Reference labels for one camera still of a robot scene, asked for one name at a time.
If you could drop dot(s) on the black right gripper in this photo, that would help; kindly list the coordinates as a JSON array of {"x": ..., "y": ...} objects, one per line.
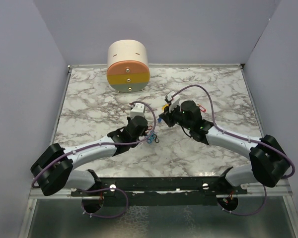
[{"x": 167, "y": 117}]

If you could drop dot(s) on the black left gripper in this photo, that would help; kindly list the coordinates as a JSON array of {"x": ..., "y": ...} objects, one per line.
[{"x": 128, "y": 119}]

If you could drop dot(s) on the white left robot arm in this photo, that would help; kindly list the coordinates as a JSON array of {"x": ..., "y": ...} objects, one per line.
[{"x": 56, "y": 167}]

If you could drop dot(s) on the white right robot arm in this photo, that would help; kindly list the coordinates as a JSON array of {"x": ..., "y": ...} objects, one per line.
[{"x": 267, "y": 159}]

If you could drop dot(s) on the light blue S carabiner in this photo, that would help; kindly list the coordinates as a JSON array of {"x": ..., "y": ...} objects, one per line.
[{"x": 153, "y": 136}]

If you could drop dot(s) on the round three-drawer mini cabinet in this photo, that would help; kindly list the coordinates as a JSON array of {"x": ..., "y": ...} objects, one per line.
[{"x": 127, "y": 66}]

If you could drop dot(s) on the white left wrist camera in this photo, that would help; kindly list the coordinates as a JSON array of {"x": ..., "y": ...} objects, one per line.
[{"x": 137, "y": 109}]

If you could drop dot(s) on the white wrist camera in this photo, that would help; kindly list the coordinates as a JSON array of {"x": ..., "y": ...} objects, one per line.
[
  {"x": 172, "y": 100},
  {"x": 137, "y": 109}
]

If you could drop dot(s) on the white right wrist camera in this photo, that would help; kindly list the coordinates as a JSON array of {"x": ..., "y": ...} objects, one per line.
[{"x": 172, "y": 100}]

